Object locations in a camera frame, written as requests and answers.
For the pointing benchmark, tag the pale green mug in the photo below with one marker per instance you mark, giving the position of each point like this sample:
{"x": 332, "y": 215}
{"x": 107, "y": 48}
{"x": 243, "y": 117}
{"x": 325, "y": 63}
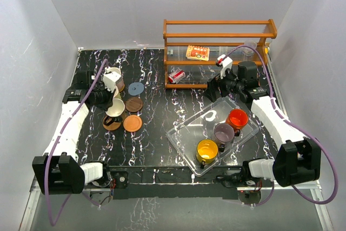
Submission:
{"x": 117, "y": 94}

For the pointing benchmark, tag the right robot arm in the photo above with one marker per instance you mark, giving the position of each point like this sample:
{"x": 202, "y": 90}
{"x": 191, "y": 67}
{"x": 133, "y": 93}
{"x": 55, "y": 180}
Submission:
{"x": 299, "y": 157}

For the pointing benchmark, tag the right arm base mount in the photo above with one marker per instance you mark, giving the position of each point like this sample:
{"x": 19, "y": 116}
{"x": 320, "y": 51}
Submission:
{"x": 238, "y": 182}

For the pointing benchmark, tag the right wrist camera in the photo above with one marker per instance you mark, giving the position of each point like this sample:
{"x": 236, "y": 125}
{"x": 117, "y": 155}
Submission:
{"x": 225, "y": 63}

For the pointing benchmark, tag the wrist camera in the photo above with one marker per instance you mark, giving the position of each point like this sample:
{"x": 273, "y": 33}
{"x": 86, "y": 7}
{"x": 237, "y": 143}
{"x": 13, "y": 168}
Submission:
{"x": 109, "y": 84}
{"x": 225, "y": 63}

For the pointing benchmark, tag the pink mug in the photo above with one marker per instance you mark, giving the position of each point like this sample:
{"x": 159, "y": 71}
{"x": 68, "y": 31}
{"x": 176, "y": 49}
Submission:
{"x": 116, "y": 76}

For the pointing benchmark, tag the dark wooden coaster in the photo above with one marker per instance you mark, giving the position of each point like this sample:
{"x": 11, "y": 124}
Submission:
{"x": 134, "y": 104}

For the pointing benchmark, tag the blue paper coaster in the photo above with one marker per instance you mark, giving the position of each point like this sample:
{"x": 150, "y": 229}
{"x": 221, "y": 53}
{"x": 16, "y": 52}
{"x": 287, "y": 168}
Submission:
{"x": 135, "y": 88}

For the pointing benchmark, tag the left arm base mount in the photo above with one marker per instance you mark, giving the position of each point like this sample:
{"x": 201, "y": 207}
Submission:
{"x": 110, "y": 184}

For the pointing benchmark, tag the wooden shelf rack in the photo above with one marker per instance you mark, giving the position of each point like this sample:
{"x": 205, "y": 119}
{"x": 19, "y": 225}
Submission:
{"x": 222, "y": 37}

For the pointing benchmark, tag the aluminium frame rail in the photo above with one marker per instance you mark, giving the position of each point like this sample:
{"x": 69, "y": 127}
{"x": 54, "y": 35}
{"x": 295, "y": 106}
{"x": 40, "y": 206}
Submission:
{"x": 193, "y": 206}

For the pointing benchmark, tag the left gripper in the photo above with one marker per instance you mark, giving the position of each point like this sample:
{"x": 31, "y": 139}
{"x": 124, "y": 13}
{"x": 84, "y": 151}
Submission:
{"x": 108, "y": 102}

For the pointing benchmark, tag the clear plastic cup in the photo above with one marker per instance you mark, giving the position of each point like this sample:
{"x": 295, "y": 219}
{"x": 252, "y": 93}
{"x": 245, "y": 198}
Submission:
{"x": 249, "y": 47}

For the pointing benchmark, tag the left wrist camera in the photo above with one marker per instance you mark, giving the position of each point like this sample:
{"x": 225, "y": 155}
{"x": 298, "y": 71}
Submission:
{"x": 109, "y": 84}

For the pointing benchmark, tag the light wooden coaster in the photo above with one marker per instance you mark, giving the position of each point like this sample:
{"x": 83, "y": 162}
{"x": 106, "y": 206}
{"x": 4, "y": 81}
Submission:
{"x": 110, "y": 125}
{"x": 132, "y": 123}

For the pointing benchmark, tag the orange snack packet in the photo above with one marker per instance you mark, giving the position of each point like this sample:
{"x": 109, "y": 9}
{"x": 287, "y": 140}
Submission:
{"x": 197, "y": 53}

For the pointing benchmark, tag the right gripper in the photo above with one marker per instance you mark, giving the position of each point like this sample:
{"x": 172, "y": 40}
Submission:
{"x": 213, "y": 84}

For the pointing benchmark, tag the orange mug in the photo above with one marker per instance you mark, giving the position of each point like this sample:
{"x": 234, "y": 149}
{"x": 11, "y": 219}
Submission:
{"x": 237, "y": 119}

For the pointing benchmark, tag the red and white can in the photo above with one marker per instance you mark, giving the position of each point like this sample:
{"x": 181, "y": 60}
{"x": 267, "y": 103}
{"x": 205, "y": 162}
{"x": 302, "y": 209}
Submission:
{"x": 176, "y": 76}

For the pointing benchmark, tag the purple mug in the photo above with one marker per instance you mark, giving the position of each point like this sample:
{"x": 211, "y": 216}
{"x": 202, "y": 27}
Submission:
{"x": 223, "y": 136}

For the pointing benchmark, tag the black and white mug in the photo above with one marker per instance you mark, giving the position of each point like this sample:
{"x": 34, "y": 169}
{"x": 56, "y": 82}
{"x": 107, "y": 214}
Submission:
{"x": 116, "y": 113}

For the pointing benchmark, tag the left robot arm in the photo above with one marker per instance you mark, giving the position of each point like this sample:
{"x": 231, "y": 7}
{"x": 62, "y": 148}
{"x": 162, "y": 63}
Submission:
{"x": 57, "y": 171}

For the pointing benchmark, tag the yellow mug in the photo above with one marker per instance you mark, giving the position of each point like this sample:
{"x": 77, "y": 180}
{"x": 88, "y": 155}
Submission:
{"x": 207, "y": 151}

